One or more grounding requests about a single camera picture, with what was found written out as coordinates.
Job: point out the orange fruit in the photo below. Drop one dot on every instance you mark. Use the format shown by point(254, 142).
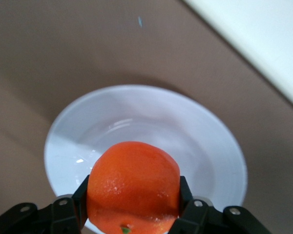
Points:
point(134, 185)

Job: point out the cream tray with bear print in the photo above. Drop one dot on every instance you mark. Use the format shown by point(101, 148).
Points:
point(258, 36)

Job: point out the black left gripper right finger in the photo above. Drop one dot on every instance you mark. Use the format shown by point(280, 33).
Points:
point(205, 219)

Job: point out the white round plate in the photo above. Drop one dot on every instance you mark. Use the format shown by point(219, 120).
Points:
point(161, 122)

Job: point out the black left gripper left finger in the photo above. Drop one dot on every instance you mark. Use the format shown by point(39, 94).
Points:
point(58, 217)

